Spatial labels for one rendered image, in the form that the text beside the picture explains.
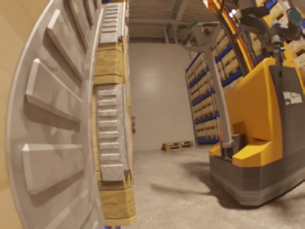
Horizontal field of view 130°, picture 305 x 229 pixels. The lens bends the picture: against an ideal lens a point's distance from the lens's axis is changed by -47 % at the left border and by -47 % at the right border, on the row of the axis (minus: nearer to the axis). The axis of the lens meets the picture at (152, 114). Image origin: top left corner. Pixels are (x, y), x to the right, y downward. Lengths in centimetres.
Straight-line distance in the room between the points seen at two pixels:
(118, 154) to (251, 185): 72
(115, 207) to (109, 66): 33
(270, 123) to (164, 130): 583
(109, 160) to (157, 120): 611
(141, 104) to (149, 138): 165
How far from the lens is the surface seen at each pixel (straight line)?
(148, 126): 627
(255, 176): 81
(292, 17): 93
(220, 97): 99
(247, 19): 58
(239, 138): 105
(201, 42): 119
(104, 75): 33
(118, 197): 32
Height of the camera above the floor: 49
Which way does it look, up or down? 11 degrees up
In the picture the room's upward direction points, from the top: 5 degrees counter-clockwise
